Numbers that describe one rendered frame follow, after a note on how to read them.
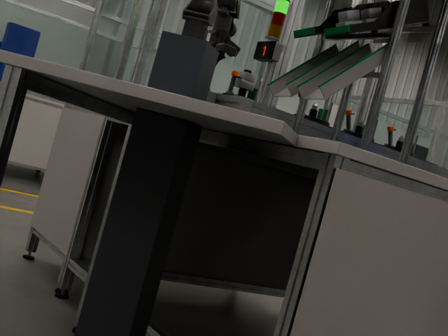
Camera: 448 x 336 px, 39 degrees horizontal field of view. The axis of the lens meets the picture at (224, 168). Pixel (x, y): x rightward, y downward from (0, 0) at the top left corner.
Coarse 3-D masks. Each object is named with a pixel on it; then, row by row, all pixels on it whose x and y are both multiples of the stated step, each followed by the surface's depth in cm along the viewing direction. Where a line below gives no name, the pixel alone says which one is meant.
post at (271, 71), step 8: (288, 8) 243; (288, 16) 245; (288, 24) 245; (280, 40) 244; (272, 64) 243; (272, 72) 244; (264, 80) 245; (272, 80) 245; (264, 88) 244; (264, 96) 244
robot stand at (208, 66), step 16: (160, 48) 179; (176, 48) 178; (192, 48) 177; (208, 48) 178; (160, 64) 178; (176, 64) 177; (192, 64) 176; (208, 64) 182; (160, 80) 178; (176, 80) 177; (192, 80) 176; (208, 80) 186; (192, 96) 176
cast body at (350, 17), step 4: (344, 8) 180; (348, 8) 180; (352, 8) 180; (340, 12) 182; (344, 12) 180; (348, 12) 179; (352, 12) 179; (356, 12) 180; (340, 16) 182; (344, 16) 180; (348, 16) 179; (352, 16) 180; (356, 16) 180; (340, 20) 182; (344, 20) 180; (348, 20) 179; (352, 20) 180; (356, 20) 181; (360, 20) 181; (336, 24) 182; (340, 24) 180; (344, 24) 179; (348, 24) 179
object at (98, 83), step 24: (48, 72) 144; (72, 72) 143; (96, 96) 182; (120, 96) 151; (144, 96) 138; (168, 96) 137; (192, 120) 169; (216, 120) 142; (240, 120) 133; (264, 120) 132; (288, 144) 158
